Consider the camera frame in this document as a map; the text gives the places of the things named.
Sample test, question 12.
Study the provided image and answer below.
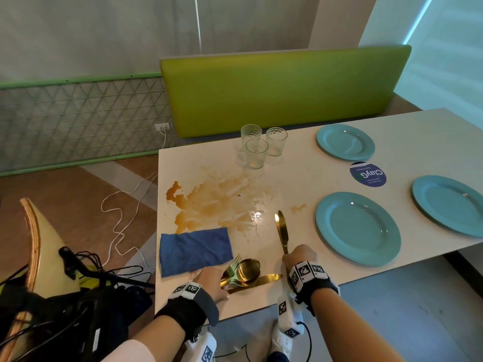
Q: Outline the black equipment with cables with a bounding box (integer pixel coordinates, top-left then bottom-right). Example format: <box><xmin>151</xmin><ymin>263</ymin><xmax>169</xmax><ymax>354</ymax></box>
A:
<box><xmin>0</xmin><ymin>246</ymin><xmax>156</xmax><ymax>362</ymax></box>

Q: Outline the gold spoon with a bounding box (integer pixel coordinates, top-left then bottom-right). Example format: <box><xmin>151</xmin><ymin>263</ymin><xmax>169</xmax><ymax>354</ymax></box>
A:
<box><xmin>227</xmin><ymin>258</ymin><xmax>262</xmax><ymax>288</ymax></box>

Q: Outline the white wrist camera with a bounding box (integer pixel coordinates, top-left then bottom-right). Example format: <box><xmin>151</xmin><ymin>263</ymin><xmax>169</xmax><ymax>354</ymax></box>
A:
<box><xmin>183</xmin><ymin>329</ymin><xmax>218</xmax><ymax>362</ymax></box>
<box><xmin>269</xmin><ymin>293</ymin><xmax>305</xmax><ymax>362</ymax></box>

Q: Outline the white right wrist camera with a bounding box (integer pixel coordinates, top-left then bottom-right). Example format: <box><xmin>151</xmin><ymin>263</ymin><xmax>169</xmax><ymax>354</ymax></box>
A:
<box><xmin>269</xmin><ymin>293</ymin><xmax>305</xmax><ymax>362</ymax></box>

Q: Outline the green framed mesh railing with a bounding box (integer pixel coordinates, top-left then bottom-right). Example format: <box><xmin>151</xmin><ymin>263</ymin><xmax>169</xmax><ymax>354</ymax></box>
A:
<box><xmin>0</xmin><ymin>72</ymin><xmax>175</xmax><ymax>177</ymax></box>

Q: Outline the brown liquid spill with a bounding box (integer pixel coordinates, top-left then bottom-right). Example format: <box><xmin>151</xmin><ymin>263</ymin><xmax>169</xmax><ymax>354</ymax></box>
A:
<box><xmin>166</xmin><ymin>172</ymin><xmax>308</xmax><ymax>237</ymax></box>

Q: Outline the wooden chair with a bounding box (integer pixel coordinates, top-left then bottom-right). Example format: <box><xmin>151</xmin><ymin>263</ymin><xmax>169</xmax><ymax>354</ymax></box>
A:
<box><xmin>0</xmin><ymin>197</ymin><xmax>89</xmax><ymax>362</ymax></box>

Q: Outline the black wrist strap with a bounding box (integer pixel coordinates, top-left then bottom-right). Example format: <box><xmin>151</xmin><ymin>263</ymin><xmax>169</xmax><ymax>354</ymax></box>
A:
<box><xmin>154</xmin><ymin>281</ymin><xmax>220</xmax><ymax>344</ymax></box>
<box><xmin>288</xmin><ymin>261</ymin><xmax>341</xmax><ymax>318</ymax></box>

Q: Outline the white hanging cord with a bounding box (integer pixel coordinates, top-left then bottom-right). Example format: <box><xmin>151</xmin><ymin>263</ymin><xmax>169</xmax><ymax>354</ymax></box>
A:
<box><xmin>193</xmin><ymin>0</ymin><xmax>203</xmax><ymax>54</ymax></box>

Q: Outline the clear dimpled drinking glass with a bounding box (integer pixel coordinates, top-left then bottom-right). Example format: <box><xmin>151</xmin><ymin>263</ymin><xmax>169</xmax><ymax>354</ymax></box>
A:
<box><xmin>245</xmin><ymin>139</ymin><xmax>269</xmax><ymax>170</ymax></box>
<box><xmin>241</xmin><ymin>124</ymin><xmax>262</xmax><ymax>152</ymax></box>
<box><xmin>266</xmin><ymin>127</ymin><xmax>288</xmax><ymax>157</ymax></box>

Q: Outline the black right wrist strap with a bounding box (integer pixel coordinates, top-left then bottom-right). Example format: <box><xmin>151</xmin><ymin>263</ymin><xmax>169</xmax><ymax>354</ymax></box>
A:
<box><xmin>288</xmin><ymin>261</ymin><xmax>341</xmax><ymax>318</ymax></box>

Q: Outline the blue cloth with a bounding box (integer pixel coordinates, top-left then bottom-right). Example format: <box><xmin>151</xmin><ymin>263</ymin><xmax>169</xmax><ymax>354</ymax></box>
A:
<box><xmin>159</xmin><ymin>227</ymin><xmax>234</xmax><ymax>279</ymax></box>

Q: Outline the white cable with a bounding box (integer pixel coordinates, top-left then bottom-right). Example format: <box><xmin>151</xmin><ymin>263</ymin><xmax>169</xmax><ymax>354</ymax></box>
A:
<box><xmin>100</xmin><ymin>129</ymin><xmax>167</xmax><ymax>274</ymax></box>

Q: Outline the round blue sticker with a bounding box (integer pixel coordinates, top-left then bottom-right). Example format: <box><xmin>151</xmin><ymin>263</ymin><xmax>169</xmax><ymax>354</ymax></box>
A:
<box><xmin>349</xmin><ymin>161</ymin><xmax>387</xmax><ymax>188</ymax></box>

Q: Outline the green bench backrest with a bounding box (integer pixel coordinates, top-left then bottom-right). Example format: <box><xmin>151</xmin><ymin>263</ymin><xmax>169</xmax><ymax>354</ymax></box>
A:
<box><xmin>159</xmin><ymin>44</ymin><xmax>412</xmax><ymax>139</ymax></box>

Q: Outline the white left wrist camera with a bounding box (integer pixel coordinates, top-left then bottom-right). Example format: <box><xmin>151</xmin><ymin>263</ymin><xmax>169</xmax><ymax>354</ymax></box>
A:
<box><xmin>183</xmin><ymin>329</ymin><xmax>218</xmax><ymax>362</ymax></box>

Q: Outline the person's left forearm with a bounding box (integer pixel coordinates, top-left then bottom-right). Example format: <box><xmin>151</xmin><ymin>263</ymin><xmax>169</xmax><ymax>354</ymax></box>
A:
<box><xmin>130</xmin><ymin>312</ymin><xmax>191</xmax><ymax>362</ymax></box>

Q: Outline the teal plate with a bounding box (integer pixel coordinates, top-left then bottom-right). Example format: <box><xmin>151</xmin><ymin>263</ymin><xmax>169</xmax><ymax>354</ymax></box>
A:
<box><xmin>315</xmin><ymin>191</ymin><xmax>402</xmax><ymax>268</ymax></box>
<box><xmin>412</xmin><ymin>175</ymin><xmax>483</xmax><ymax>238</ymax></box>
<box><xmin>316</xmin><ymin>124</ymin><xmax>376</xmax><ymax>162</ymax></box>

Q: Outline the gold table knife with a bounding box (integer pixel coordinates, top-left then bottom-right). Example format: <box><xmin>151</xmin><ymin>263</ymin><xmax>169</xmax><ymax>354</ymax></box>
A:
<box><xmin>226</xmin><ymin>274</ymin><xmax>284</xmax><ymax>295</ymax></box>
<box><xmin>274</xmin><ymin>210</ymin><xmax>290</xmax><ymax>255</ymax></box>

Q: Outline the black left wrist strap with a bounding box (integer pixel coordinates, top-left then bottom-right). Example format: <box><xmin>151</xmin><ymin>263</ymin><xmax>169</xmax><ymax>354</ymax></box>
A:
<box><xmin>154</xmin><ymin>281</ymin><xmax>220</xmax><ymax>344</ymax></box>

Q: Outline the person's right hand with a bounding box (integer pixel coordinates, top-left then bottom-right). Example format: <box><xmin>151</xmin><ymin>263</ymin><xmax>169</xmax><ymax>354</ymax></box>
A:
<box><xmin>282</xmin><ymin>244</ymin><xmax>318</xmax><ymax>272</ymax></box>

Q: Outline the person's left hand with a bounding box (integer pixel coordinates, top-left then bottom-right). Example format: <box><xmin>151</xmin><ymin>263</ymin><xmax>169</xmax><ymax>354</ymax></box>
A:
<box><xmin>194</xmin><ymin>266</ymin><xmax>230</xmax><ymax>302</ymax></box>

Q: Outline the person's right forearm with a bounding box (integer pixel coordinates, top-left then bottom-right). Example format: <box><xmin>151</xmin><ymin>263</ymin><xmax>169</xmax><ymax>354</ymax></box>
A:
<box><xmin>309</xmin><ymin>286</ymin><xmax>407</xmax><ymax>362</ymax></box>

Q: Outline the white sleeve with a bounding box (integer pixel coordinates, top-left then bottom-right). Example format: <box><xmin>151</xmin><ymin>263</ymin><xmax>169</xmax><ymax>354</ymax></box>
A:
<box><xmin>101</xmin><ymin>338</ymin><xmax>156</xmax><ymax>362</ymax></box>

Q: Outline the gold fork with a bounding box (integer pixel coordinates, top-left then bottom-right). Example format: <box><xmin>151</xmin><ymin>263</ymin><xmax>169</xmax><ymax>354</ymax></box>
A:
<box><xmin>220</xmin><ymin>253</ymin><xmax>244</xmax><ymax>289</ymax></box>

